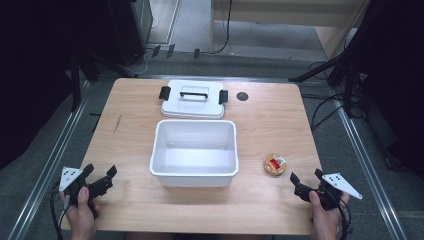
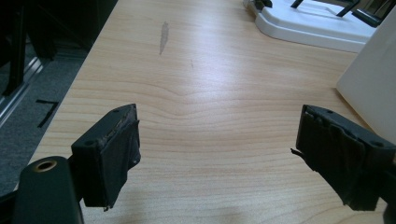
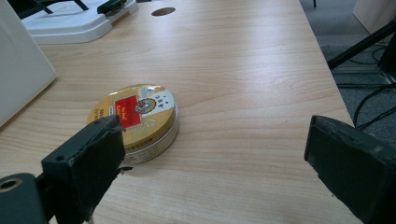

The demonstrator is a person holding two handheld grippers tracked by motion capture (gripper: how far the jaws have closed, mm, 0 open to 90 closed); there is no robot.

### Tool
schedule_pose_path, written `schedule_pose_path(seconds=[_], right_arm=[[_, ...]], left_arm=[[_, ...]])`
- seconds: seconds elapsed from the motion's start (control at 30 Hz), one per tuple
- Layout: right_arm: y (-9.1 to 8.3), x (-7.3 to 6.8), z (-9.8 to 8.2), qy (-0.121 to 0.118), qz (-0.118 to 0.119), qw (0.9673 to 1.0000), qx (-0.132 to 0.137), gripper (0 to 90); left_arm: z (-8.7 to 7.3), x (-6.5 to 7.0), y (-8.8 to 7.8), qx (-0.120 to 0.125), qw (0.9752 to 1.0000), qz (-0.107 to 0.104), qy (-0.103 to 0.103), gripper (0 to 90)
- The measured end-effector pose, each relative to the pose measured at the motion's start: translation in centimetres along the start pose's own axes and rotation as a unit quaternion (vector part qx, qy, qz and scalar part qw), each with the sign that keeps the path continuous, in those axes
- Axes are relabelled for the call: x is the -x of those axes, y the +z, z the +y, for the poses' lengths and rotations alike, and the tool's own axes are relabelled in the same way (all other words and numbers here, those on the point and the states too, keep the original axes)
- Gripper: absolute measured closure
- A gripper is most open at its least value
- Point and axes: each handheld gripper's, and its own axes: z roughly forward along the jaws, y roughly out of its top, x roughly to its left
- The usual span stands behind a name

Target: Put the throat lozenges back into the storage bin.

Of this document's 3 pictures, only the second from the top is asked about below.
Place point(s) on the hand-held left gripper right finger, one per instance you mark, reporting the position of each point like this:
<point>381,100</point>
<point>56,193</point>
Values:
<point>339,161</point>

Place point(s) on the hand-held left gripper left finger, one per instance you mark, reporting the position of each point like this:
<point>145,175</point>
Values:
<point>102,161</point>

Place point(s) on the white box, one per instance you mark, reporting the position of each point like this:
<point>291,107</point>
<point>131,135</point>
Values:
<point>372,84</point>

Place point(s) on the white plastic tray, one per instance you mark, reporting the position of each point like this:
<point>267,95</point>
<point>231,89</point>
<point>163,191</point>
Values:
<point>308,26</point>

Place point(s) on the dark cabinet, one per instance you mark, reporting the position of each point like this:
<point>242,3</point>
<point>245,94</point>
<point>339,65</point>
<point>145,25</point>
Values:
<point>59,25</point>

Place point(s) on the black metal stand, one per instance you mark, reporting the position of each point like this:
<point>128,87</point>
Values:
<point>358,9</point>

